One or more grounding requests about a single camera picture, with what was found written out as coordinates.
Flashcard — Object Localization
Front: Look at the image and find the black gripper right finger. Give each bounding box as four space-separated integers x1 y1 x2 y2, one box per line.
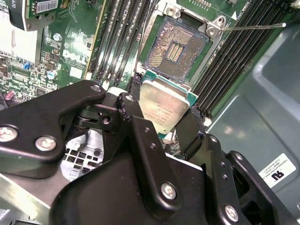
175 106 298 225

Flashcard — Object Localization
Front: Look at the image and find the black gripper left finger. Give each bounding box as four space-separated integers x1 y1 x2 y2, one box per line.
0 76 182 214

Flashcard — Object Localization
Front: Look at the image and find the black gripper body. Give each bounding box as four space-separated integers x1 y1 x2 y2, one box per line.
50 152 218 225

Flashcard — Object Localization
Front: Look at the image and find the silver CPU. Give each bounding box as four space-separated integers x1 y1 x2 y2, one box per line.
138 70 199 141

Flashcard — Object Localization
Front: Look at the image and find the metal locking lever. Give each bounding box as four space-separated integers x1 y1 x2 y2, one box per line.
220 22 287 31

